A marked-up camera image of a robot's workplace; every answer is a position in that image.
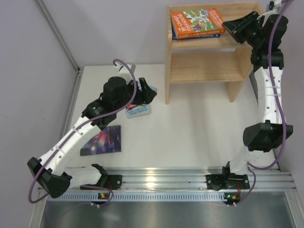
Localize orange 78-storey treehouse book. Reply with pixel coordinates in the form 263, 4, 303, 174
171, 8, 226, 40

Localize blue 91-storey treehouse book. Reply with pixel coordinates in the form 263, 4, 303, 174
172, 23, 221, 40

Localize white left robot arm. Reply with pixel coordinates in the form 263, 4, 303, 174
27, 76, 157, 198

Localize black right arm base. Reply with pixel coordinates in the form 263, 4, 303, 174
206, 174, 250, 191

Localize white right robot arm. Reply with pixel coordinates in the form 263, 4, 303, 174
223, 10, 293, 175

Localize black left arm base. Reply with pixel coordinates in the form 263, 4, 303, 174
80, 174, 123, 190

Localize light blue thin booklet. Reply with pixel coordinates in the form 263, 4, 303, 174
149, 86, 157, 92

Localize light blue 143-storey treehouse book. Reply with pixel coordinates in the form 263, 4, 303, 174
126, 104, 150, 119

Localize wooden two-tier shelf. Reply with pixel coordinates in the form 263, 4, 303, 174
164, 1, 265, 104

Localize purple galaxy cover book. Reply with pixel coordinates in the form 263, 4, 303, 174
80, 125, 122, 156

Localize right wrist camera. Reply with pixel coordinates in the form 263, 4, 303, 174
268, 0, 282, 11

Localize aluminium mounting rail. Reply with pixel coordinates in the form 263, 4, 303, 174
47, 168, 296, 205

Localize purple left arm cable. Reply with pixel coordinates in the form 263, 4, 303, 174
28, 59, 139, 204

